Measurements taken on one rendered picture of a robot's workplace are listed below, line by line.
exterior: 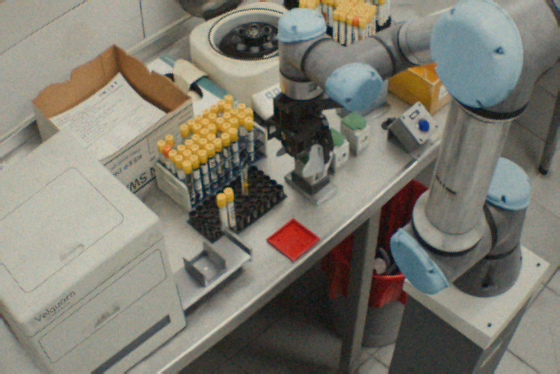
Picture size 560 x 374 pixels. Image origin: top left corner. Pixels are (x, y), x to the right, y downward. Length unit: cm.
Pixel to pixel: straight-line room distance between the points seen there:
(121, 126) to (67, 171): 42
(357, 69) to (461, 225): 28
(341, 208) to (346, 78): 39
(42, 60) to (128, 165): 35
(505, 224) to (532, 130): 186
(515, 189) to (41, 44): 101
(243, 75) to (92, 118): 33
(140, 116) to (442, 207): 76
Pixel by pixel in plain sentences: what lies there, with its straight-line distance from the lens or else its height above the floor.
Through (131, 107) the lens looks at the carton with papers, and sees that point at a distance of 161.
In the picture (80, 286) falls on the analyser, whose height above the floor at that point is 116.
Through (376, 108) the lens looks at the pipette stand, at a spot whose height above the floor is 89.
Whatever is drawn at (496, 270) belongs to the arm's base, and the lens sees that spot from 128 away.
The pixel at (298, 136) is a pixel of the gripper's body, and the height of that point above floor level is 107.
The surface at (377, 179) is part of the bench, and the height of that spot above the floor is 88.
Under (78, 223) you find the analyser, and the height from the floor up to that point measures 117.
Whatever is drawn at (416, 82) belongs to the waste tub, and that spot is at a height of 95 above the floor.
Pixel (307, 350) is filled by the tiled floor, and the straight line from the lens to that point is 228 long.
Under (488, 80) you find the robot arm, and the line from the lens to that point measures 80.
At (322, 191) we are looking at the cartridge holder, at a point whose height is 89.
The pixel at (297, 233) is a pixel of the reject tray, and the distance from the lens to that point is 142.
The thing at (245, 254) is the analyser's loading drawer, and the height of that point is 92.
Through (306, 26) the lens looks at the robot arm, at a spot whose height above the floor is 129.
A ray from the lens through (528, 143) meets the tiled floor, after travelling 296.
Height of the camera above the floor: 199
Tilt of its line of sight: 48 degrees down
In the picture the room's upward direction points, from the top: 2 degrees counter-clockwise
